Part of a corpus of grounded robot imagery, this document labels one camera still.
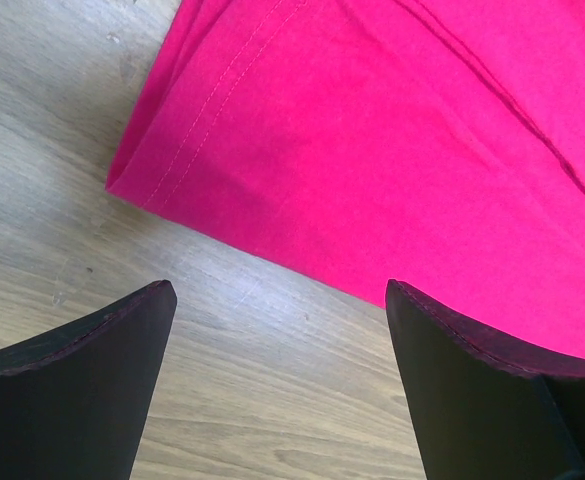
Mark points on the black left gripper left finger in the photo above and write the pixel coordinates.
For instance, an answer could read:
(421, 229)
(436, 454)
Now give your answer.
(74, 400)

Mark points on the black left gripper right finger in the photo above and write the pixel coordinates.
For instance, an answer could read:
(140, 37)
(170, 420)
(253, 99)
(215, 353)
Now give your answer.
(485, 404)

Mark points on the pink red t shirt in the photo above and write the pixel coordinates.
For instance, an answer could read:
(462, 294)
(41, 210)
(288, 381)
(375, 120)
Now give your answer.
(440, 143)

